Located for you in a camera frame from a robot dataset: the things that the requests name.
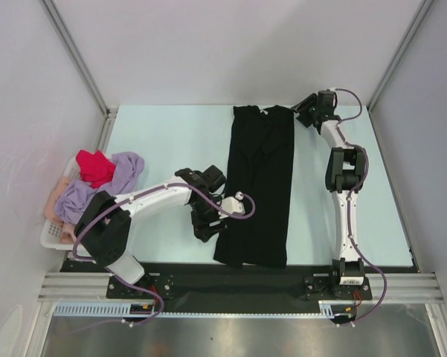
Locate left aluminium corner post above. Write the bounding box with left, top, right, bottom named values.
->
left=40, top=0, right=110, bottom=117

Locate aluminium front rail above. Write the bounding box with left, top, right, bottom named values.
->
left=38, top=273, right=444, bottom=304

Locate pink t shirt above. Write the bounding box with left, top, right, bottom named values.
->
left=43, top=176, right=77, bottom=244

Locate aluminium corner post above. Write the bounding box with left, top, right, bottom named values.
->
left=40, top=0, right=110, bottom=117
left=367, top=0, right=437, bottom=113

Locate white slotted cable duct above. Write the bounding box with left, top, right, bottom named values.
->
left=54, top=302, right=354, bottom=319

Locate lilac t shirt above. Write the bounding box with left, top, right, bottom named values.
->
left=54, top=152, right=145, bottom=225

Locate black t shirt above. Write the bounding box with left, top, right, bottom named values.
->
left=213, top=106, right=295, bottom=268

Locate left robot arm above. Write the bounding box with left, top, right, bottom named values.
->
left=74, top=165, right=244, bottom=298

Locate red t shirt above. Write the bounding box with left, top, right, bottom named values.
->
left=75, top=150, right=116, bottom=189

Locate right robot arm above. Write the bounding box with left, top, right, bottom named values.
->
left=292, top=89, right=368, bottom=304

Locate right aluminium corner post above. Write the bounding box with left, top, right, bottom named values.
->
left=367, top=0, right=437, bottom=113

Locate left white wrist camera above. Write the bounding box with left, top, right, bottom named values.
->
left=219, top=191, right=245, bottom=218

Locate white laundry basket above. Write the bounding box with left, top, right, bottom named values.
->
left=39, top=157, right=80, bottom=251

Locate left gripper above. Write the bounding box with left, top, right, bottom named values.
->
left=190, top=196, right=228, bottom=242

